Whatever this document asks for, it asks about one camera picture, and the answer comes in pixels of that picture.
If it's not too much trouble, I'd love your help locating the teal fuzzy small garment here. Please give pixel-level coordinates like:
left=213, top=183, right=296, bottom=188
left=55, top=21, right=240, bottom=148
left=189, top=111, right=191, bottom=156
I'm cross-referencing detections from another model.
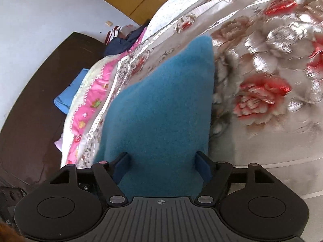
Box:
left=95, top=35, right=215, bottom=199

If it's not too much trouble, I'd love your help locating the dark navy clothing pile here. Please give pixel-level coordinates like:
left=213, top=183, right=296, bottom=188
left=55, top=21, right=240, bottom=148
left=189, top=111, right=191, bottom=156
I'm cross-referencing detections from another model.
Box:
left=103, top=25, right=147, bottom=57

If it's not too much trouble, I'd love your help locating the pink cartoon print quilt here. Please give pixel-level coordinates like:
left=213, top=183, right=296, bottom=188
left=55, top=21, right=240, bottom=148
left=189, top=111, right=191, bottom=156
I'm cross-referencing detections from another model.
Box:
left=53, top=28, right=148, bottom=168

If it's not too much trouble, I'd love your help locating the dark brown wooden headboard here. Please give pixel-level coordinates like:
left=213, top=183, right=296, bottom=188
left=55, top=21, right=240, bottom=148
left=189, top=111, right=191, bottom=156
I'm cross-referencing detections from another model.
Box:
left=1, top=32, right=105, bottom=192

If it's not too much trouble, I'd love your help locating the blue pillow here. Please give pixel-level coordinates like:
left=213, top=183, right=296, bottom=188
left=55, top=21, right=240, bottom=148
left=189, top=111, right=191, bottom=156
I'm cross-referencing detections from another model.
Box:
left=54, top=68, right=89, bottom=115

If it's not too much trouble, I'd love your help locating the floral satin bed cover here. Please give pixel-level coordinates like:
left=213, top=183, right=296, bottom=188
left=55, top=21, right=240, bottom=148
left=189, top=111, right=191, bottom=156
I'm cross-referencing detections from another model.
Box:
left=76, top=0, right=323, bottom=242

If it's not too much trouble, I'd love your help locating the red white striped garment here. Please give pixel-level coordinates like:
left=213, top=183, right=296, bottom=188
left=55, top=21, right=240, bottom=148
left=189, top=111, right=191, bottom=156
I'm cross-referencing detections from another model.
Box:
left=105, top=26, right=122, bottom=45

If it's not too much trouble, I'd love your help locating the white dotted bed sheet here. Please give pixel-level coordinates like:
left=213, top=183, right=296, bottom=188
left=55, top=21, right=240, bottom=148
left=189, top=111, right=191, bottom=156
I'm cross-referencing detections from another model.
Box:
left=144, top=0, right=200, bottom=39

